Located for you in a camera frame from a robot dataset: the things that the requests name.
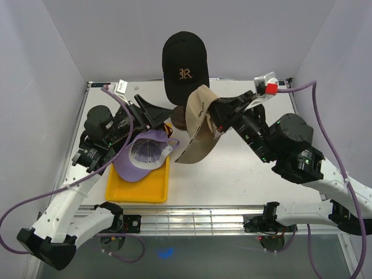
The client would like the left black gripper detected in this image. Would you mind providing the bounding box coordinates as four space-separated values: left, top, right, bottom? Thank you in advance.
104 94 174 146

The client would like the beige baseball cap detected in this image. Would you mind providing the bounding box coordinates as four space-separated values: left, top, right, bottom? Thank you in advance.
175 85 219 164

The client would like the black cap gold R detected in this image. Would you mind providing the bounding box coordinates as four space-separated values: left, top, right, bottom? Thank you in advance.
162 31 210 106

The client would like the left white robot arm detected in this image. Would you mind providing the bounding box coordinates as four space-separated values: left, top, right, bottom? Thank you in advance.
17 95 171 270

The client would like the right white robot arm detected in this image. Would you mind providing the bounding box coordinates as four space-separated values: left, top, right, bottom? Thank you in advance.
208 91 371 235

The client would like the dark wooden round stand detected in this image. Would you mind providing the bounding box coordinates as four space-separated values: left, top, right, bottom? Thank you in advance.
171 106 187 131

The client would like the purple baseball cap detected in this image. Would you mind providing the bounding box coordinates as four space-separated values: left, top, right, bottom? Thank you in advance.
113 130 180 183

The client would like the yellow plastic tray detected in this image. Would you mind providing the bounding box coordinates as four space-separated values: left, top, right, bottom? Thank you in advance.
105 122 173 203

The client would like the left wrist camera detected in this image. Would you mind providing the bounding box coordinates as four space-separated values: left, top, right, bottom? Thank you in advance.
114 80 128 103

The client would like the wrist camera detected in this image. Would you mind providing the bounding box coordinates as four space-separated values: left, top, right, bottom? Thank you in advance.
248 71 278 109
114 80 128 103

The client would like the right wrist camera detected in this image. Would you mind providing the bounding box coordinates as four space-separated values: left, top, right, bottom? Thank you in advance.
248 71 278 109

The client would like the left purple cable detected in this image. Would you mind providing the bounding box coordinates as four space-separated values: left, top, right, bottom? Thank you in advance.
0 85 146 264

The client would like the aluminium frame rail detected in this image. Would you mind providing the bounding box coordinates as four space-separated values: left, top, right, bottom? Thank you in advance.
37 208 355 278

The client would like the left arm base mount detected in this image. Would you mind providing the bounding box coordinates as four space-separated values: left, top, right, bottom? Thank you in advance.
119 214 142 234

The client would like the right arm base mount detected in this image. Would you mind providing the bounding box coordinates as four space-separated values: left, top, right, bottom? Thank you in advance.
243 214 298 235

